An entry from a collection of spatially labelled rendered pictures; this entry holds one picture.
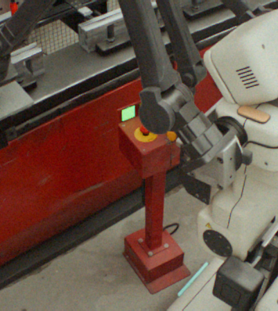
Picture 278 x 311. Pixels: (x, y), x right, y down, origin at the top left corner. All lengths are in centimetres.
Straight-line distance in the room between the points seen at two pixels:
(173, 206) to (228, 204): 114
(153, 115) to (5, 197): 95
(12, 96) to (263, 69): 77
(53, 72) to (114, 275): 93
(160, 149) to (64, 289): 86
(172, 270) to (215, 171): 123
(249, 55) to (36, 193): 114
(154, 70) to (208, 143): 18
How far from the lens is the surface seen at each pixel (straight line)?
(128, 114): 176
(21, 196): 197
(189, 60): 153
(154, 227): 211
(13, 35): 130
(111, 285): 229
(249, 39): 110
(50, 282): 232
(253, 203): 140
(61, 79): 181
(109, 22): 190
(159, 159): 173
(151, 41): 106
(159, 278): 229
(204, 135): 109
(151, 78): 109
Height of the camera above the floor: 198
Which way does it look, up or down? 47 degrees down
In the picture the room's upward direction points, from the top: straight up
